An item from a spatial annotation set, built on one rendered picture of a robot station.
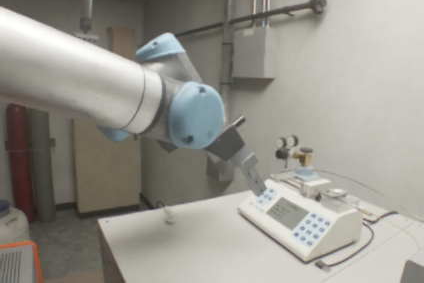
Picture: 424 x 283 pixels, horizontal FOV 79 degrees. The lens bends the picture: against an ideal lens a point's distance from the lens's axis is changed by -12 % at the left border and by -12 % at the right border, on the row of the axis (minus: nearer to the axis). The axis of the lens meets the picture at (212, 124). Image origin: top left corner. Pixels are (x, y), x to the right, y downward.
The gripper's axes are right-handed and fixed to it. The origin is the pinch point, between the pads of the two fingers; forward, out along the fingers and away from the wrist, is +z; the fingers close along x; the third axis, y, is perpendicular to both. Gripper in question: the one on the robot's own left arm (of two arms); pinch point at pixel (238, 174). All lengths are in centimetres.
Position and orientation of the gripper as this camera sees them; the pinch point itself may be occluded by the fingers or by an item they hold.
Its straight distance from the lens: 60.8
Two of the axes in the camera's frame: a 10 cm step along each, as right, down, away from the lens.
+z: 4.9, 7.8, 3.9
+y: 7.4, -6.1, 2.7
